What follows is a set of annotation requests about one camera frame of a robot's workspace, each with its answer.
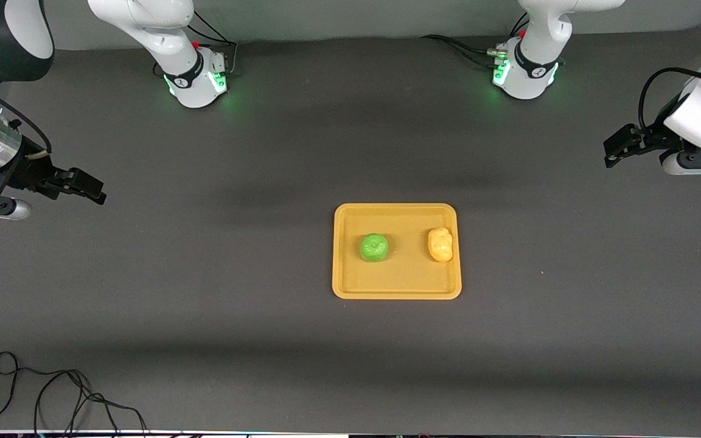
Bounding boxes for black base cables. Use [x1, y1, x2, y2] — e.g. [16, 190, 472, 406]
[420, 12, 531, 69]
[153, 12, 239, 78]

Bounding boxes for black left base cables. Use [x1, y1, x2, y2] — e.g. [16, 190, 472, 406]
[420, 12, 531, 69]

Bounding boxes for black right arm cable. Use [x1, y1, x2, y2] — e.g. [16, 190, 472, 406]
[0, 73, 53, 154]

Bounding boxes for thin black loose cable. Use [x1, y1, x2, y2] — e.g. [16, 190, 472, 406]
[0, 352, 148, 436]

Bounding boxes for green apple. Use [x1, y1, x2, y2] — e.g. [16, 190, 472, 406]
[359, 233, 389, 263]

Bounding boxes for black right base cables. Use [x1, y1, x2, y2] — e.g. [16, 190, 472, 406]
[153, 12, 239, 78]

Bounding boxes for orange plastic tray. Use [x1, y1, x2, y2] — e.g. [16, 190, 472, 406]
[332, 203, 462, 300]

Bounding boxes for dark grey table mat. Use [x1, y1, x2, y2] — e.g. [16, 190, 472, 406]
[0, 24, 701, 436]

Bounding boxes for yellow potato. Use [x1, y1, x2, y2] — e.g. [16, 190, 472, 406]
[427, 227, 454, 263]

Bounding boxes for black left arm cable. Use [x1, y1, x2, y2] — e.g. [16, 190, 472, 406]
[638, 67, 701, 131]

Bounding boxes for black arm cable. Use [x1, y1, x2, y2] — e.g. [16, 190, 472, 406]
[0, 73, 53, 154]
[638, 67, 701, 131]

